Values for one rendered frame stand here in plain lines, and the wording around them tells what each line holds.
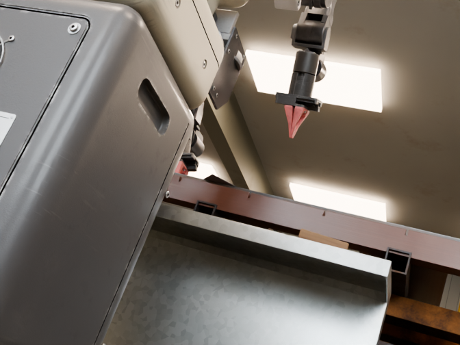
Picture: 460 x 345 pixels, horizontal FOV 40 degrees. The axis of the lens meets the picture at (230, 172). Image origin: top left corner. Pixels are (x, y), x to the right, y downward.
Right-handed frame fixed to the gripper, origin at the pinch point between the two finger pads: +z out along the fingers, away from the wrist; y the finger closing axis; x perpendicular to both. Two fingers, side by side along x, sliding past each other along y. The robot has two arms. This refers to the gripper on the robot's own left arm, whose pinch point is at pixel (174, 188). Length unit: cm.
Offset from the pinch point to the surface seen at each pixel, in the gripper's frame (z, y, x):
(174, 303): 36.7, -11.6, 20.8
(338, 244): 25, -46, 27
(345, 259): 32, -48, 37
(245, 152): -265, 98, -471
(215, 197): 10.1, -16.7, 16.5
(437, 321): 33, -66, 1
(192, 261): 27.3, -14.2, 20.7
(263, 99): -279, 62, -385
